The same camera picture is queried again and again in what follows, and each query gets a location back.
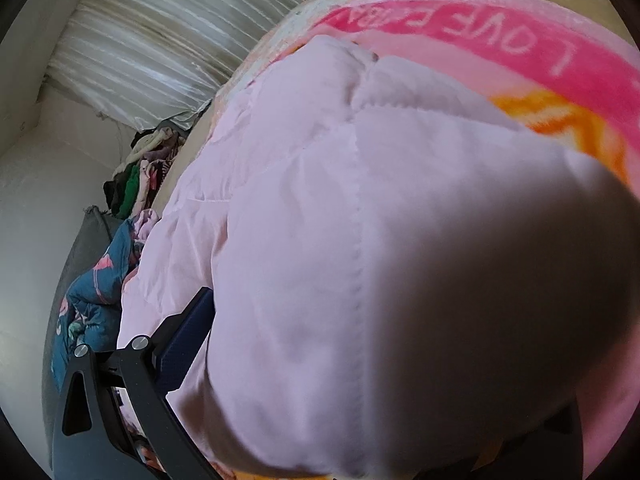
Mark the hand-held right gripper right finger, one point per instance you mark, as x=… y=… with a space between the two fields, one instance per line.
x=565 y=417

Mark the pile of clothes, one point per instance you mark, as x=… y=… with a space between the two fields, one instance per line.
x=142 y=175

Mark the pink printed blanket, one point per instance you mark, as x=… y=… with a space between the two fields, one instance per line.
x=490 y=60

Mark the grey quilted headboard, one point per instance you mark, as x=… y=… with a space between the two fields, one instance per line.
x=75 y=250

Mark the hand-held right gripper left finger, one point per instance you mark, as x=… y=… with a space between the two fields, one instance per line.
x=187 y=340

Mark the blue floral comforter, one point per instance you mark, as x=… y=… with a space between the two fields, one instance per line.
x=95 y=295

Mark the pink quilted jacket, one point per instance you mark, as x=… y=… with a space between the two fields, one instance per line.
x=380 y=260

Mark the pale pink patterned cloth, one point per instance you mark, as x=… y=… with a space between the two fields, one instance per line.
x=280 y=45

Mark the white striped curtain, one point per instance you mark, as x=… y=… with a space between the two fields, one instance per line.
x=165 y=45

